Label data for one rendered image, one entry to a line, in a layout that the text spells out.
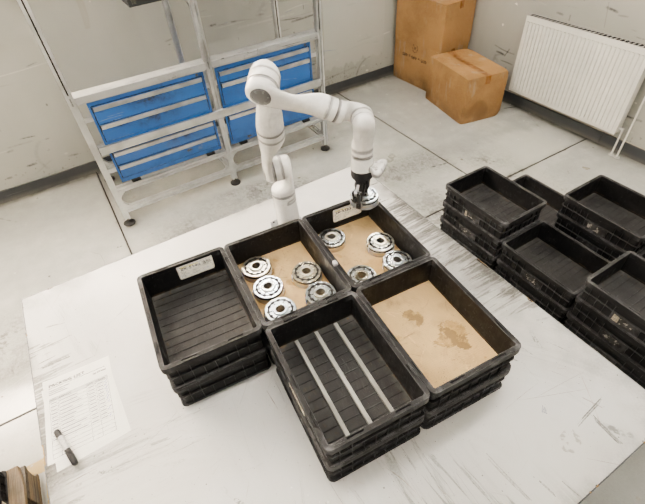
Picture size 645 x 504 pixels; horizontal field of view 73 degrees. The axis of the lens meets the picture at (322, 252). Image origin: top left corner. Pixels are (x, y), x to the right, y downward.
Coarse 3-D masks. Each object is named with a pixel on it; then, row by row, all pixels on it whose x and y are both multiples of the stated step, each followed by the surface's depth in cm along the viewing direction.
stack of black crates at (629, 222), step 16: (576, 192) 217; (592, 192) 228; (608, 192) 223; (624, 192) 216; (576, 208) 212; (592, 208) 221; (608, 208) 220; (624, 208) 219; (640, 208) 212; (560, 224) 223; (576, 224) 214; (592, 224) 207; (608, 224) 199; (624, 224) 211; (640, 224) 210; (592, 240) 211; (608, 240) 204; (624, 240) 197; (640, 240) 190; (608, 256) 207
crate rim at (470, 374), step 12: (420, 264) 140; (384, 276) 137; (360, 288) 134; (372, 312) 127; (384, 324) 124; (516, 348) 116; (408, 360) 115; (504, 360) 116; (420, 372) 113; (468, 372) 112; (480, 372) 113; (444, 384) 110; (456, 384) 110; (432, 396) 110
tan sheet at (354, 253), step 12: (336, 228) 170; (348, 228) 169; (360, 228) 169; (372, 228) 168; (348, 240) 164; (360, 240) 164; (336, 252) 160; (348, 252) 160; (360, 252) 159; (348, 264) 155; (360, 264) 155; (372, 264) 155
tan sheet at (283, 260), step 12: (276, 252) 162; (288, 252) 162; (300, 252) 161; (240, 264) 158; (276, 264) 157; (288, 264) 157; (276, 276) 153; (288, 276) 153; (324, 276) 152; (252, 288) 150; (288, 288) 149; (300, 288) 149; (300, 300) 145
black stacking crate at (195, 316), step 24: (216, 264) 154; (144, 288) 141; (168, 288) 151; (192, 288) 152; (216, 288) 151; (168, 312) 145; (192, 312) 144; (216, 312) 143; (240, 312) 143; (168, 336) 138; (192, 336) 137; (216, 336) 136; (168, 360) 131; (216, 360) 126; (240, 360) 130
